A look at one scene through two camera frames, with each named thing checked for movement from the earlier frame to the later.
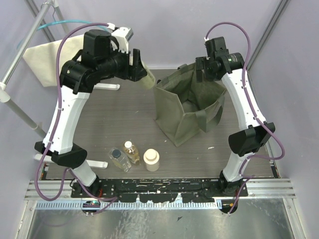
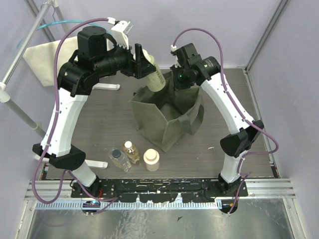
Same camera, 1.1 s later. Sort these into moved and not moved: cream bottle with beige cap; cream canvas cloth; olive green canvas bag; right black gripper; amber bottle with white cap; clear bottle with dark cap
Moved: olive green canvas bag; right black gripper
Not moved: amber bottle with white cap; cream bottle with beige cap; cream canvas cloth; clear bottle with dark cap
